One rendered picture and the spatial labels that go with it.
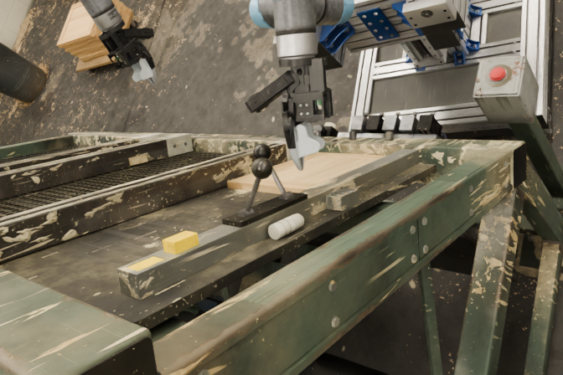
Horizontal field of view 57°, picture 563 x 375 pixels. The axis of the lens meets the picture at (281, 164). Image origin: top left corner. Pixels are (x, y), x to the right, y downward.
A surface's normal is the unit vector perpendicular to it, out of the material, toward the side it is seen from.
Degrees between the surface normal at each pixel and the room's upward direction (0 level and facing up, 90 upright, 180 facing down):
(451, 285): 0
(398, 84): 0
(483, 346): 0
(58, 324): 57
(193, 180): 90
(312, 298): 90
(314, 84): 38
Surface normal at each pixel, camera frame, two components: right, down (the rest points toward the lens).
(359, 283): 0.77, 0.05
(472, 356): -0.58, -0.36
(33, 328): -0.09, -0.98
